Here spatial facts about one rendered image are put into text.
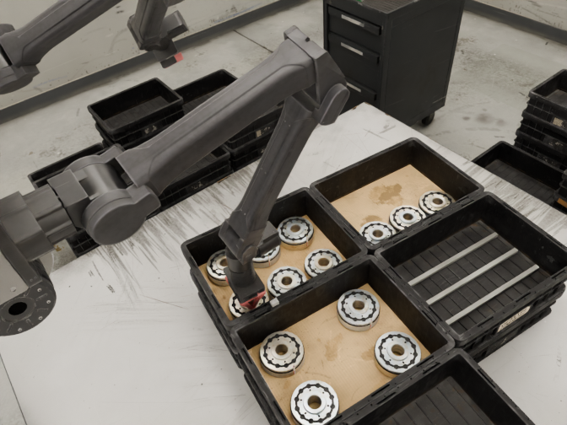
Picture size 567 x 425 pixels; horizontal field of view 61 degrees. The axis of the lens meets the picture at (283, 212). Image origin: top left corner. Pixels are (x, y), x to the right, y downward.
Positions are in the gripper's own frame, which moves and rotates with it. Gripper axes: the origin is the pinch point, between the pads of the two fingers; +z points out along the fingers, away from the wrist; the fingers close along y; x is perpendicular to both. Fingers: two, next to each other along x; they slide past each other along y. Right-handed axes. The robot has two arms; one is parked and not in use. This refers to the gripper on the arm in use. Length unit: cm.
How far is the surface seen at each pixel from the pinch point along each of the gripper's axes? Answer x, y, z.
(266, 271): -8.9, 8.1, 4.2
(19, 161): 64, 232, 90
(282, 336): -2.7, -12.7, 1.2
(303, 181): -43, 46, 17
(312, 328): -10.7, -13.2, 4.1
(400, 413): -16.0, -40.1, 3.9
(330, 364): -9.2, -23.3, 4.0
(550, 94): -188, 54, 37
